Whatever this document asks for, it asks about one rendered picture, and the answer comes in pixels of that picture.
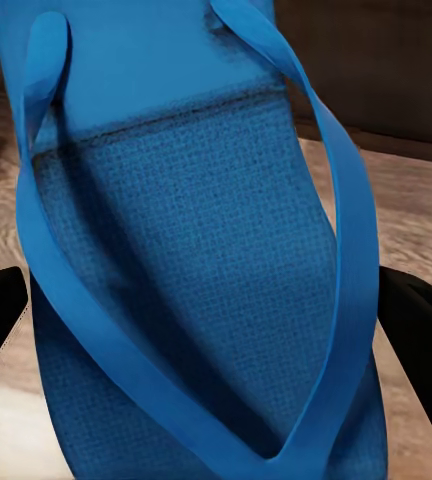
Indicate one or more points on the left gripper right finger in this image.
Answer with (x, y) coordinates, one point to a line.
(405, 314)

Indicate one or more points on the nightstand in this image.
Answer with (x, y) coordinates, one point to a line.
(370, 63)

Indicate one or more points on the sandal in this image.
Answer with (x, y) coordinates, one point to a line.
(195, 315)

